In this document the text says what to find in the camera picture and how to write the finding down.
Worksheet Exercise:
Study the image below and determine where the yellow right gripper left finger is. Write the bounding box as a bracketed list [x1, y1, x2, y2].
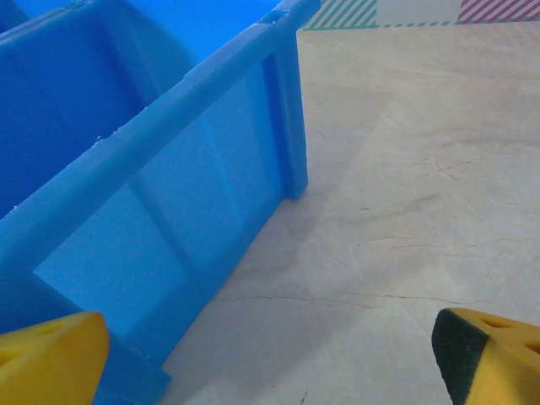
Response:
[0, 310, 111, 405]

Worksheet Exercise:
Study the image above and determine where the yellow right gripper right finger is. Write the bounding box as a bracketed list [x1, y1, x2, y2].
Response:
[431, 306, 540, 405]

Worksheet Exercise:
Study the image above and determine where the blue plastic bin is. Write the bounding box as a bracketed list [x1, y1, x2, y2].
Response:
[0, 0, 322, 405]
[0, 0, 29, 33]

